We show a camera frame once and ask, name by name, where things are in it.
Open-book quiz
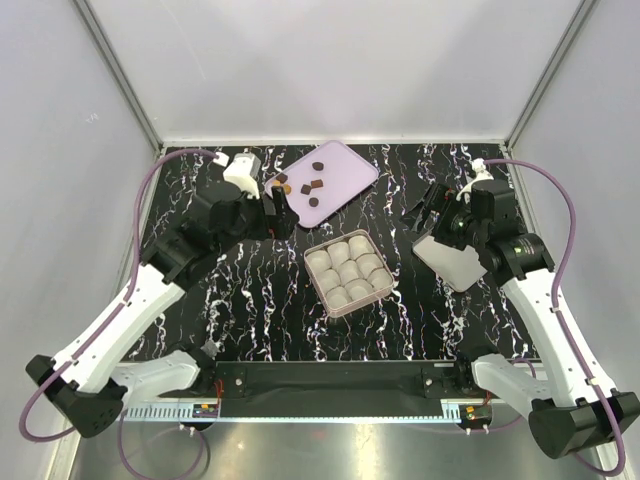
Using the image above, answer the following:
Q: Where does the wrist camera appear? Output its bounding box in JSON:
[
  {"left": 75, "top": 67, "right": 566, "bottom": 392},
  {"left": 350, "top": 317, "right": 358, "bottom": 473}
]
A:
[
  {"left": 456, "top": 158, "right": 494, "bottom": 201},
  {"left": 223, "top": 153, "right": 261, "bottom": 199}
]

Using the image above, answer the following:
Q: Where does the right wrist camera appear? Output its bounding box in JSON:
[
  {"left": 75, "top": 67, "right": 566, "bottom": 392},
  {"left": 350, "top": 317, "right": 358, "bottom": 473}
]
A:
[{"left": 456, "top": 158, "right": 494, "bottom": 201}]

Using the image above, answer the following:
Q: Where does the pink chocolate tin box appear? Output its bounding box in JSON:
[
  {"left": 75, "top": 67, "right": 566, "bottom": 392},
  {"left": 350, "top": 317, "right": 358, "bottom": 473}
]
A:
[{"left": 303, "top": 229, "right": 395, "bottom": 319}]

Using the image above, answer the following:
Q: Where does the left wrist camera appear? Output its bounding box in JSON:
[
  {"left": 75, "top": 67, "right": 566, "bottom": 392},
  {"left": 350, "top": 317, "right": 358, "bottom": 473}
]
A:
[{"left": 223, "top": 153, "right": 261, "bottom": 199}]

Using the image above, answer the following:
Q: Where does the silver tin lid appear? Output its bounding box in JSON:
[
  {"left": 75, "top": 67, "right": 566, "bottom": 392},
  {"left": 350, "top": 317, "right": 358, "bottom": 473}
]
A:
[{"left": 412, "top": 235, "right": 487, "bottom": 293}]

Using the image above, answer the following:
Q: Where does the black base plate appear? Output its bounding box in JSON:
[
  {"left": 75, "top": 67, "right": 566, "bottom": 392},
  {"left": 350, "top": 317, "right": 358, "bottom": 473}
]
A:
[{"left": 158, "top": 360, "right": 494, "bottom": 420}]

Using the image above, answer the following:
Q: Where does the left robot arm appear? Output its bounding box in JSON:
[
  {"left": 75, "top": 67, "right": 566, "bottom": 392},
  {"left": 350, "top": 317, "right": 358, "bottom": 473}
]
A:
[{"left": 26, "top": 182, "right": 299, "bottom": 438}]

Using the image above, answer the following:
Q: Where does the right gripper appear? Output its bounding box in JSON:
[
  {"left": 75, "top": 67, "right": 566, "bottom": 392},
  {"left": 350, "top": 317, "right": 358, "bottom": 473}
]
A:
[{"left": 398, "top": 181, "right": 487, "bottom": 252}]

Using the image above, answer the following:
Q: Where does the lilac plastic tray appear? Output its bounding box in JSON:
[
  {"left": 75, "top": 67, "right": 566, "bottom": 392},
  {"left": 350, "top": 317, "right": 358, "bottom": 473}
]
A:
[{"left": 264, "top": 141, "right": 379, "bottom": 229}]

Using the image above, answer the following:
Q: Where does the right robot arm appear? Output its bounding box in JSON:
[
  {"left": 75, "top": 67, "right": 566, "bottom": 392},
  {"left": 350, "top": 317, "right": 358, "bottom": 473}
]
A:
[{"left": 402, "top": 179, "right": 639, "bottom": 459}]

